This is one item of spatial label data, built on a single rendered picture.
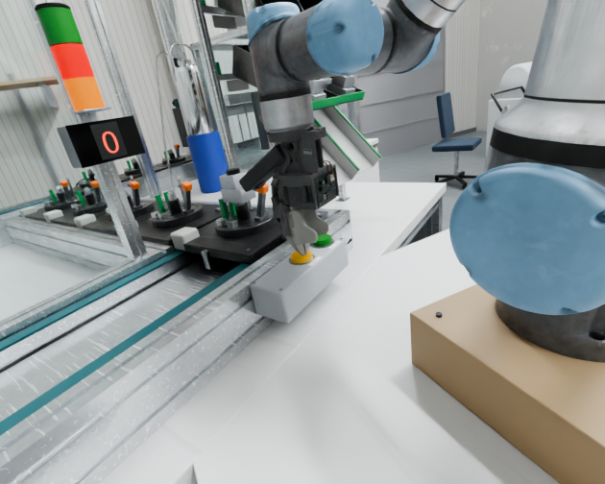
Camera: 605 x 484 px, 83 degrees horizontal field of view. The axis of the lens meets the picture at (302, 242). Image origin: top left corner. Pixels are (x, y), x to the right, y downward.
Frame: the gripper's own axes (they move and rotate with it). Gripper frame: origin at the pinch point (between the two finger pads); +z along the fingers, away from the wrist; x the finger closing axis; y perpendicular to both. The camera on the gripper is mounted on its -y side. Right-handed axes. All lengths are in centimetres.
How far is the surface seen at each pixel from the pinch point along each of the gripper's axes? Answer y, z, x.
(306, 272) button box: 3.4, 2.5, -3.5
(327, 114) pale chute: -26, -17, 59
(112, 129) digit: -30.7, -24.0, -9.1
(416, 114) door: -173, 40, 611
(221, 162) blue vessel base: -94, -1, 69
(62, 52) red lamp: -31.6, -36.5, -12.2
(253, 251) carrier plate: -10.1, 1.3, -1.6
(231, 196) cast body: -21.3, -6.7, 6.4
